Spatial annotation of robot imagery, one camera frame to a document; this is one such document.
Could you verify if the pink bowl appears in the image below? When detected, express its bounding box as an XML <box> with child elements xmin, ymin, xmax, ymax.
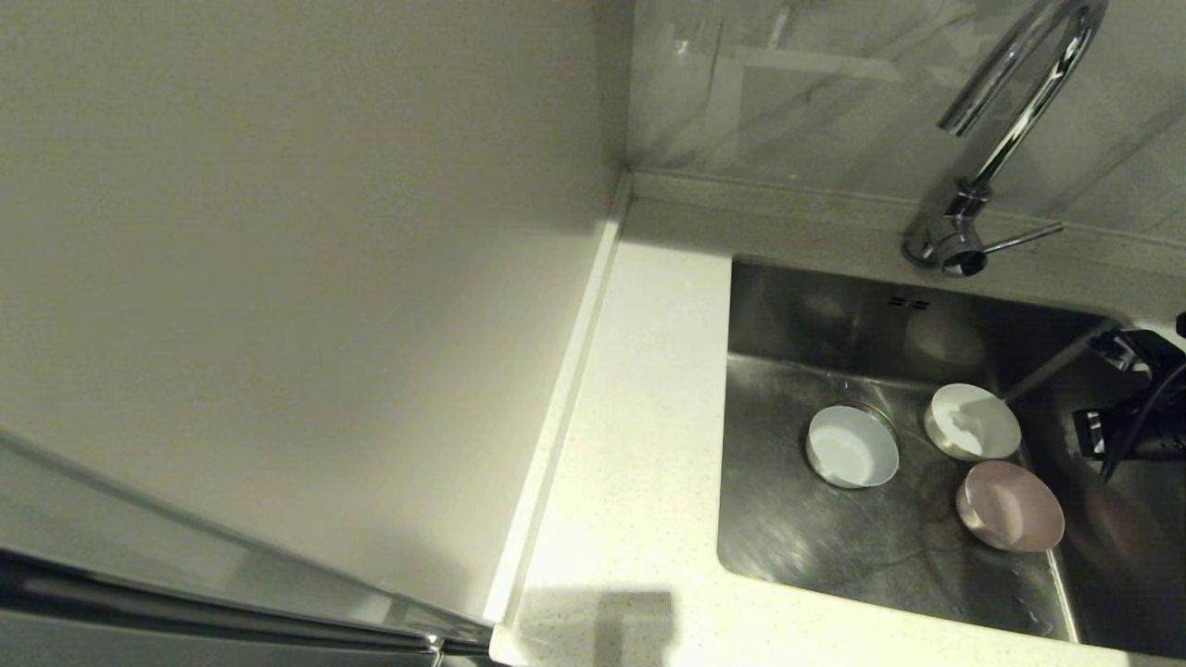
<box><xmin>955</xmin><ymin>460</ymin><xmax>1066</xmax><ymax>554</ymax></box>

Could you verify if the pale green bowl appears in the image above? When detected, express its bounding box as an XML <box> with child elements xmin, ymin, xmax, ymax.
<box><xmin>924</xmin><ymin>383</ymin><xmax>1023</xmax><ymax>462</ymax></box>

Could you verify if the light blue bowl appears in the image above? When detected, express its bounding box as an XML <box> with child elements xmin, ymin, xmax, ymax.
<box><xmin>805</xmin><ymin>404</ymin><xmax>902</xmax><ymax>490</ymax></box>

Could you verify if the stainless steel sink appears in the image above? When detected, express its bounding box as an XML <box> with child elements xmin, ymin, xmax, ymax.
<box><xmin>715</xmin><ymin>258</ymin><xmax>1186</xmax><ymax>659</ymax></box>

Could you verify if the round metal drain strainer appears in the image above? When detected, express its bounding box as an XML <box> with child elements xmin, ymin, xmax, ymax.
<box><xmin>839</xmin><ymin>399</ymin><xmax>902</xmax><ymax>447</ymax></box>

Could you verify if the chrome gooseneck faucet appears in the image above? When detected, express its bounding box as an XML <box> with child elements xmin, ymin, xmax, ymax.
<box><xmin>903</xmin><ymin>0</ymin><xmax>1108</xmax><ymax>279</ymax></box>

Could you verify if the stainless steel appliance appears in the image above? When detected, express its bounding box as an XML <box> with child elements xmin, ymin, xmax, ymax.
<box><xmin>0</xmin><ymin>422</ymin><xmax>497</xmax><ymax>667</ymax></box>

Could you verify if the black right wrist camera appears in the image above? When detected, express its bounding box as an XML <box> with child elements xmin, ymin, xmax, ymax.
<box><xmin>1073</xmin><ymin>408</ymin><xmax>1109</xmax><ymax>460</ymax></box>

